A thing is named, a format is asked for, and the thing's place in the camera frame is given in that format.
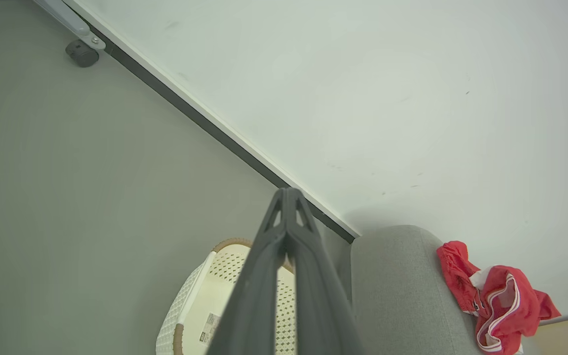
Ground black caster wheel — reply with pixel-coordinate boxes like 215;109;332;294
65;39;100;68

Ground white partition panel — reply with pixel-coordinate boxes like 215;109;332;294
62;0;568;326

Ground white printed label sticker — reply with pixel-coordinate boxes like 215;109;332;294
199;312;222;345

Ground white perforated laundry basket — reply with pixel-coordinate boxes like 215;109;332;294
155;238;298;355

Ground red garment with white trim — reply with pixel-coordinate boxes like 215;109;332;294
436;241;562;355

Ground grey fabric sofa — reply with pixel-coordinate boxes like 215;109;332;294
350;225;542;355

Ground grey metal support leg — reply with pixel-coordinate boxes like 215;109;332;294
33;0;107;51

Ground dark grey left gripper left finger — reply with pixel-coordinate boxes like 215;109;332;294
207;188;289;355

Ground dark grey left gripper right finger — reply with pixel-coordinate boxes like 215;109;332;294
286;188;364;355

